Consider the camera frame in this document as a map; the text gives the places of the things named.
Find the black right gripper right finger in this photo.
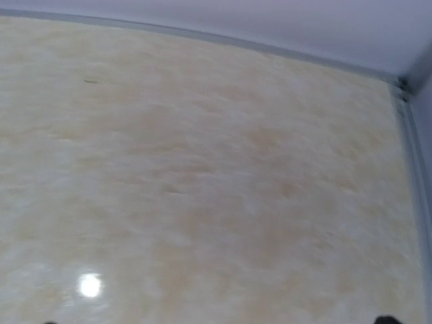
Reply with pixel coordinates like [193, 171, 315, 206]
[375, 315, 400, 324]

